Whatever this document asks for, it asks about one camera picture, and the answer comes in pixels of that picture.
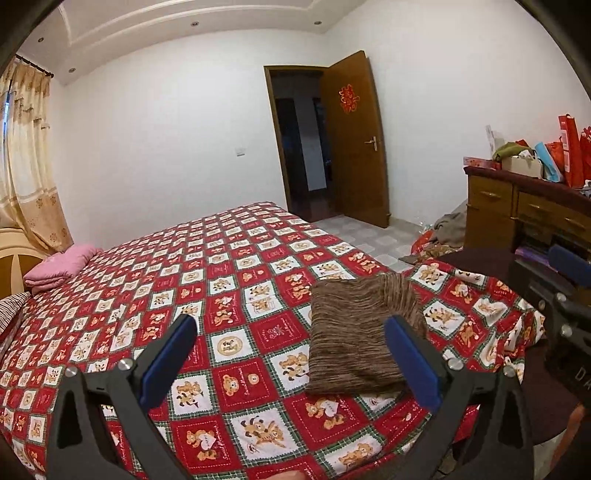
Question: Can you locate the orange red bag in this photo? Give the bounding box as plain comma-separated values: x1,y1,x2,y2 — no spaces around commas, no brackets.
545,140,567,172

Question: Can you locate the white cardboard box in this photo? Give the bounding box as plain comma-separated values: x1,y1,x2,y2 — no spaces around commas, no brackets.
501,154,544,179

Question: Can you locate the red cloth pile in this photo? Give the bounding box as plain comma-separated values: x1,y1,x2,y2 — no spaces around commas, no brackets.
410,230,465,265

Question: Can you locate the pink folded blanket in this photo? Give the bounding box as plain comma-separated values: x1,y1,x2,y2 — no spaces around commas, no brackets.
23,244,103,291

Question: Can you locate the red gift bag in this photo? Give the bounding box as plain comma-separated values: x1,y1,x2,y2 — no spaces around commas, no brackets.
579,126,591,182

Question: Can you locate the white card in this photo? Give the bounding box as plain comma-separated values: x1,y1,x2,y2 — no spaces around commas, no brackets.
484,124,505,154

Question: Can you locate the tall red paper bag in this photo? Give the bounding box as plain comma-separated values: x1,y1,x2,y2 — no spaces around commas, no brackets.
558,114,585,188

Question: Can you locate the green cloth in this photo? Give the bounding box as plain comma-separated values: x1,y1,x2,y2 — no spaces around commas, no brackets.
491,140,533,162

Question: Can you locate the dark curtain rod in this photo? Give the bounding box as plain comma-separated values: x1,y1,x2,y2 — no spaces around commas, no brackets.
16,54,55,79

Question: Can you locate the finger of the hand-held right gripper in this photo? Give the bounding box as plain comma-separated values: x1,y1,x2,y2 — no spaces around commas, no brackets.
549,244,591,302

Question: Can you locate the striped pillow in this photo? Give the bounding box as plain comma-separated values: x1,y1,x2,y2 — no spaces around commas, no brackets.
0,291,33,340

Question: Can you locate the dark wooden door frame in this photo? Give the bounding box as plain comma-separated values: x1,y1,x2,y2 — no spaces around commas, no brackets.
263,65,334,223

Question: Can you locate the brown wooden dresser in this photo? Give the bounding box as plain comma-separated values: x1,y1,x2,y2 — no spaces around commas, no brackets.
464,165,591,278

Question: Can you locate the brown striped knit garment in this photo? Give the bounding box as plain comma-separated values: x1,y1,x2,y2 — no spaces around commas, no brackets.
305,272,428,397

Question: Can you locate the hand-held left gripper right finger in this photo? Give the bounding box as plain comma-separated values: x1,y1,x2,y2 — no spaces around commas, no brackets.
385,315,537,480

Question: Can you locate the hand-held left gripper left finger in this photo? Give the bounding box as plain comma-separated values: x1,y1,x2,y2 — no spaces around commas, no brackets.
46,315,199,480

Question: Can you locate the brown wooden door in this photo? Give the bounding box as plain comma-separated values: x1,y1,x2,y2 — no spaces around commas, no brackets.
322,50,391,228

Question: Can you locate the blue paper bag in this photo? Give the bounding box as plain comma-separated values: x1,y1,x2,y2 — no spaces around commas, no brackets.
534,141,563,182

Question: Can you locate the beige wooden headboard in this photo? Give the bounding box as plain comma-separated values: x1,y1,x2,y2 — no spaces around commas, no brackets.
0,226,48,302

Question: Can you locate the beige patterned curtain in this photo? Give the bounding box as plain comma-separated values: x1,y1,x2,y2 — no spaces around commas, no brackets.
0,59,75,256

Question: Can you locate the red checked bear-print bedspread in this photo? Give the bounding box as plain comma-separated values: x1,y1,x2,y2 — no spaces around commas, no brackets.
0,200,546,480

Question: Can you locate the grey brown clothes pile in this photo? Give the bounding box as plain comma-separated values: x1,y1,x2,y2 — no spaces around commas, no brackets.
431,202,470,246

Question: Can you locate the person's right forearm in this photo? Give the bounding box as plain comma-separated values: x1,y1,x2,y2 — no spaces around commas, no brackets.
566,401,591,450

